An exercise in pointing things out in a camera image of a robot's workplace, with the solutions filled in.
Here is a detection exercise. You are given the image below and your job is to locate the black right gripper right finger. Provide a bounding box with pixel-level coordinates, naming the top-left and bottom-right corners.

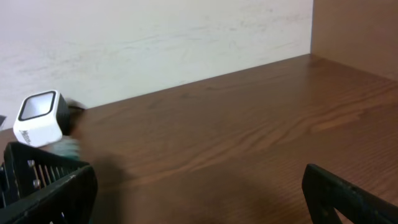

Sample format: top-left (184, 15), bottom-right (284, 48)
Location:
top-left (302, 164), bottom-right (397, 224)

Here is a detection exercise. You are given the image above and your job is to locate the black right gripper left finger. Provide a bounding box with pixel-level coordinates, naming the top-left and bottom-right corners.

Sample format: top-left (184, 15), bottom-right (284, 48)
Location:
top-left (1, 166), bottom-right (98, 224)

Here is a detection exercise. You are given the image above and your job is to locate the teal wet wipes pack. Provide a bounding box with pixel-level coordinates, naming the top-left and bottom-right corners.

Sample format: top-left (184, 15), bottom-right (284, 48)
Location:
top-left (49, 136), bottom-right (80, 161)

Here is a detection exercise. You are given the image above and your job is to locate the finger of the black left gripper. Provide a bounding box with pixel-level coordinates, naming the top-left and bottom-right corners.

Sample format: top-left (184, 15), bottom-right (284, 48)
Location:
top-left (1, 142), bottom-right (88, 208)

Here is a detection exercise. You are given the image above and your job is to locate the white barcode scanner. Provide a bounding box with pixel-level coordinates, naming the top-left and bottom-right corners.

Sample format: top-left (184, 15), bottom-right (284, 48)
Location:
top-left (12, 90), bottom-right (70, 147)

